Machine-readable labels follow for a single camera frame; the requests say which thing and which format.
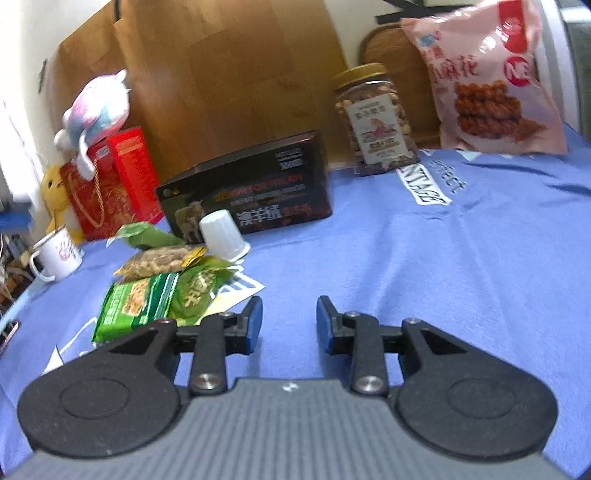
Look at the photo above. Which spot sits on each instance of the frosted glass door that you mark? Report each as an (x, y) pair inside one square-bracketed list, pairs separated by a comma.
[(577, 69)]

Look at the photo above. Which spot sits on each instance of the blue printed cloth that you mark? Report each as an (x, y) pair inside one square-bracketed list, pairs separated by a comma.
[(415, 277)]

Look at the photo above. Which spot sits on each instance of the black sheep-print box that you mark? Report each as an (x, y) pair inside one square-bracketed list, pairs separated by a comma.
[(258, 184)]

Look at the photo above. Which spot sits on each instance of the white enamel mug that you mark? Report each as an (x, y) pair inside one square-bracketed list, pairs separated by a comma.
[(60, 256)]

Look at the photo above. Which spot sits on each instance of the large pink snack bag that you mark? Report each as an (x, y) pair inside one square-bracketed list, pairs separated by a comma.
[(485, 92)]

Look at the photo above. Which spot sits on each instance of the red cardboard box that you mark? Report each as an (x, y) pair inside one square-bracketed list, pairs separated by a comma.
[(138, 175)]

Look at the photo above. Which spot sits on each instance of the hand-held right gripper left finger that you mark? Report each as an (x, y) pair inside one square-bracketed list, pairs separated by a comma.
[(254, 325)]

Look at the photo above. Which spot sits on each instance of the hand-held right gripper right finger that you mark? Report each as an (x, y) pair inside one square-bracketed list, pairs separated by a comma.
[(323, 325)]

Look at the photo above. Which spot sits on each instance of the red gift bag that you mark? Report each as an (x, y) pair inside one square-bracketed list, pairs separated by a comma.
[(101, 207)]

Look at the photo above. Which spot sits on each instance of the wood-grain board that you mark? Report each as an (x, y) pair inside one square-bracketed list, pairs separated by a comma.
[(231, 69)]

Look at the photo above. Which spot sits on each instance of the crossed black tape strips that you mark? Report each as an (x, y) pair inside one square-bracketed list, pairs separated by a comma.
[(390, 20)]

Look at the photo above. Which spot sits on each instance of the clear jar of nuts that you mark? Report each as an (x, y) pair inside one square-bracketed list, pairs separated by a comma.
[(374, 120)]

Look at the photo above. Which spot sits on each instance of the pink and blue plush toy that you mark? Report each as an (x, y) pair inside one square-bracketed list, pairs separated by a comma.
[(97, 115)]

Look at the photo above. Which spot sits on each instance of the small dark green snack packet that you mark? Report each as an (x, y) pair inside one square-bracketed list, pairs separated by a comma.
[(147, 235)]

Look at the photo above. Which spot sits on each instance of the yellow duck plush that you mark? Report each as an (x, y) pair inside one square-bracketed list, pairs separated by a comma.
[(53, 189)]

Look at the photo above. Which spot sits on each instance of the white plastic cup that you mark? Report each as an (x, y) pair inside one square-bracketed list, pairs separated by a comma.
[(221, 233)]

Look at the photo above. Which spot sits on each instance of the clear peanut snack packet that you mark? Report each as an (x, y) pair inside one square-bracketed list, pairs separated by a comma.
[(157, 262)]

